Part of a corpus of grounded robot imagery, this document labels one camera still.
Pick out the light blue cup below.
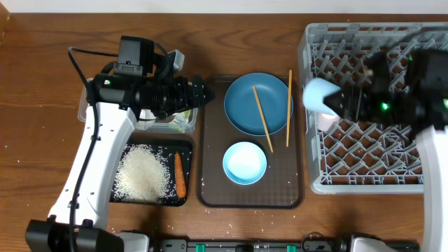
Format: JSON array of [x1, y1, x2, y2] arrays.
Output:
[[302, 78, 341, 116]]

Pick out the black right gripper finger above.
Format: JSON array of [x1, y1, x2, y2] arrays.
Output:
[[323, 90, 350, 118], [362, 52, 391, 88]]

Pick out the black waste tray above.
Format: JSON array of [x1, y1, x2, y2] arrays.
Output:
[[109, 136, 194, 207]]

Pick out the dark blue plate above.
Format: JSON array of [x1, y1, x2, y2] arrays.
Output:
[[224, 73, 288, 137]]

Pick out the brown serving tray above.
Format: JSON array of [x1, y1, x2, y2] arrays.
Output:
[[197, 76, 305, 209]]

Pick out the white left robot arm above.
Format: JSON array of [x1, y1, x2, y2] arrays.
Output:
[[25, 36, 214, 251]]

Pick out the light blue bowl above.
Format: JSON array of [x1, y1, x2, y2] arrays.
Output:
[[222, 141, 267, 186]]

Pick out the green snack wrapper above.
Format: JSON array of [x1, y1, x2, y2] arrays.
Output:
[[169, 110, 191, 134]]

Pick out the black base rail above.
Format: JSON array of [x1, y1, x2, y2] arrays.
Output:
[[115, 229, 421, 252]]

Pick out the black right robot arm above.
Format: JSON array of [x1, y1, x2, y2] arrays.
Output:
[[323, 49, 447, 251]]

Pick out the orange carrot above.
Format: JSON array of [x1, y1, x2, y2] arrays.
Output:
[[174, 152, 187, 198]]

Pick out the clear plastic waste bin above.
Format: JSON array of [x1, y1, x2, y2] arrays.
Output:
[[77, 77, 199, 135]]

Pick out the grey dishwasher rack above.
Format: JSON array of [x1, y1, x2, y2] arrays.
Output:
[[297, 22, 447, 195]]

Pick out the wooden chopstick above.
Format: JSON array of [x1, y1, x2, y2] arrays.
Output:
[[286, 69, 293, 147], [252, 86, 274, 153]]

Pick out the pile of white rice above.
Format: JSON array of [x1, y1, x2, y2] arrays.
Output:
[[112, 143, 192, 204]]

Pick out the pink cup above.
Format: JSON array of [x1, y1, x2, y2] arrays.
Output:
[[317, 113, 341, 132]]

